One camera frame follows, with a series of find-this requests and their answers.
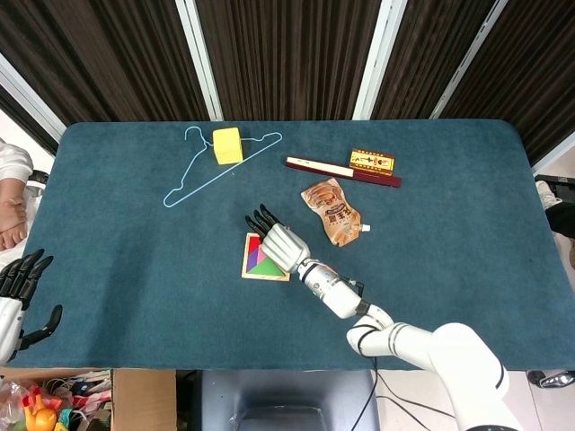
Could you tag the yellow red toy chicken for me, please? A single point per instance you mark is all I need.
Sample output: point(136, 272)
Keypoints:
point(40, 413)

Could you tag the red block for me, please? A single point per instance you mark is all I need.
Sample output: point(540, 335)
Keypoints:
point(254, 244)

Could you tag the dark red long case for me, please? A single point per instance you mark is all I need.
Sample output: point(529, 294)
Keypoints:
point(382, 179)

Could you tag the left black-fingered robot hand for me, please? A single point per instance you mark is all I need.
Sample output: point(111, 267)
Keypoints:
point(11, 319)

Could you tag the white partition frame post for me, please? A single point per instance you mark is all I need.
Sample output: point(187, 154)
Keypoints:
point(375, 58)
point(554, 155)
point(202, 58)
point(31, 103)
point(467, 58)

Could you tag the green tangram piece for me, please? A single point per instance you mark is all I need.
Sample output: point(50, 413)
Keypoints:
point(268, 268)

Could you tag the white shoe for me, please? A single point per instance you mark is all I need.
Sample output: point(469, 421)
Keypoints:
point(547, 193)

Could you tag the small yellow red box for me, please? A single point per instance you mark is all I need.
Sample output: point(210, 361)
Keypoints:
point(373, 161)

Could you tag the yellow foam cube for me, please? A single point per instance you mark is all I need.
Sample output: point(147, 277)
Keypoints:
point(227, 146)

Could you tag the grey blue chair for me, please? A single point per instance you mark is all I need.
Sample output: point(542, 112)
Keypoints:
point(287, 399)

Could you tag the wooden tangram puzzle tray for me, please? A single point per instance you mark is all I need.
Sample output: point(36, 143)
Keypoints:
point(251, 275)

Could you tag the right black-fingered robot hand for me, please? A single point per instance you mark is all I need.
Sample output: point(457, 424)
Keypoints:
point(285, 249)

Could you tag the person in white clothing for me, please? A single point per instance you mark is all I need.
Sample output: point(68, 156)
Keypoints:
point(13, 161)

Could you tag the brown cardboard box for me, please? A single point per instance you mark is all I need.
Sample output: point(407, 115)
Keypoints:
point(144, 399)

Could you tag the box of colourful toys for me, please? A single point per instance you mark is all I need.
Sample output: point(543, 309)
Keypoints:
point(85, 395)

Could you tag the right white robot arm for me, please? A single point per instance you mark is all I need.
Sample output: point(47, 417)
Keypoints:
point(404, 336)

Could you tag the teal table cloth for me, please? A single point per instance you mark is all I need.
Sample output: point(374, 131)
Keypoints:
point(157, 292)

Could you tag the brown spouted drink pouch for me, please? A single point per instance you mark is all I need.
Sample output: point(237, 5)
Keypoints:
point(334, 211)

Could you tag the pink tangram piece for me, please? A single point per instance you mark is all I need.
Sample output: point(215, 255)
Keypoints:
point(262, 259)

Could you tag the shiny chrome chair foot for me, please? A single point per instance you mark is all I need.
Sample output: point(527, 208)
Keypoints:
point(554, 380)

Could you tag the purple tangram piece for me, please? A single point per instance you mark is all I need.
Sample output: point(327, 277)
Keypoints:
point(252, 261)

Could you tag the white stick with print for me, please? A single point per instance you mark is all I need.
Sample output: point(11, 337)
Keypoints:
point(319, 164)

